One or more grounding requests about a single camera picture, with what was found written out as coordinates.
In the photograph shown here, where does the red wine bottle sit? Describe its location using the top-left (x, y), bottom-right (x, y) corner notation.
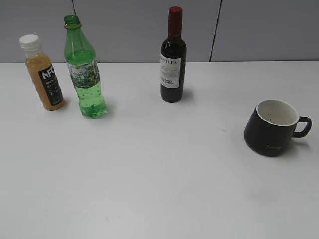
top-left (160, 6), bottom-right (187, 103)

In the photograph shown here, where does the black mug white interior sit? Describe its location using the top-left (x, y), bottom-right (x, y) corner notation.
top-left (244, 99), bottom-right (312, 157)

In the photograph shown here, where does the orange juice bottle white cap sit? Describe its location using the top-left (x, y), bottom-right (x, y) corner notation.
top-left (19, 34), bottom-right (65, 111)

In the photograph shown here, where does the green sprite bottle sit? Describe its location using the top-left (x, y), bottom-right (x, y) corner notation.
top-left (64, 15), bottom-right (107, 118)

